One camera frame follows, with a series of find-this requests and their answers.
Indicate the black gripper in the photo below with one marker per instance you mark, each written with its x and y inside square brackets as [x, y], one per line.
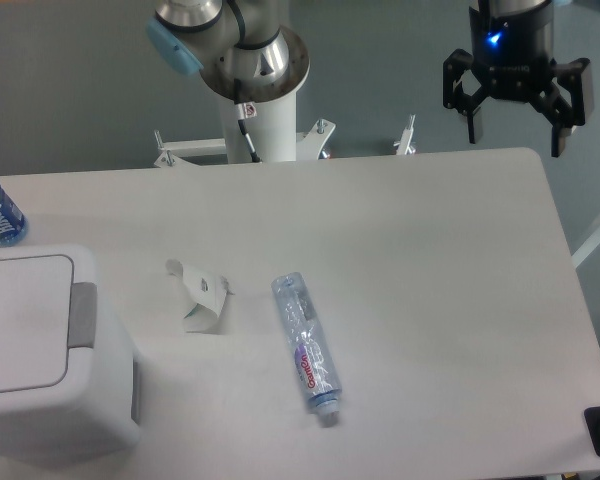
[512, 59]

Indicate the white robot pedestal with feet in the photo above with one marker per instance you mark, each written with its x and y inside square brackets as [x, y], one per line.
[254, 132]

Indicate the crumpled white paper wrapper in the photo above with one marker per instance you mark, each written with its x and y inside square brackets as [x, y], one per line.
[207, 293]

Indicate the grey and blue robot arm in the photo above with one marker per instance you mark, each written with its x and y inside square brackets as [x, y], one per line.
[255, 66]

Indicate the clear empty plastic bottle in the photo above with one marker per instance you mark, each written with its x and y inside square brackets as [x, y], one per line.
[317, 374]

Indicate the white trash can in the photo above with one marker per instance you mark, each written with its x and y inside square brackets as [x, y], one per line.
[69, 370]

